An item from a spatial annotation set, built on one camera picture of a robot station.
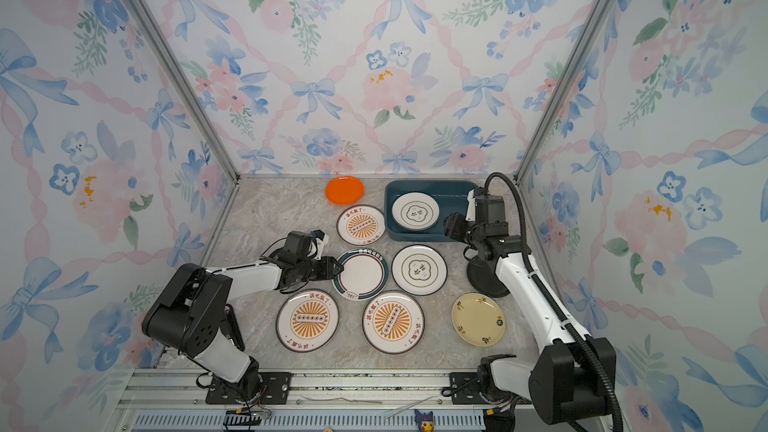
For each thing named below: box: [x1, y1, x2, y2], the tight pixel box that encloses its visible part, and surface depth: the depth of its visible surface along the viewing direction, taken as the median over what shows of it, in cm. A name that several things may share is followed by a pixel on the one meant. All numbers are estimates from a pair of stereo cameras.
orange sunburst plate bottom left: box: [276, 288, 340, 353], surface depth 85 cm
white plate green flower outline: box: [391, 191, 440, 232], surface depth 111 cm
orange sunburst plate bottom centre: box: [362, 290, 425, 355], surface depth 85 cm
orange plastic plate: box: [325, 176, 365, 206], surface depth 116 cm
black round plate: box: [467, 256, 510, 298], surface depth 92 cm
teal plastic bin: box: [385, 180, 480, 242], surface depth 112 cm
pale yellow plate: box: [451, 292, 506, 347], surface depth 86 cm
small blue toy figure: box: [414, 409, 435, 432], surface depth 70 cm
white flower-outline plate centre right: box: [391, 244, 448, 296], surface depth 97 cm
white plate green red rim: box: [332, 248, 389, 301], surface depth 95 cm
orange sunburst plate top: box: [336, 204, 386, 246], surface depth 108 cm
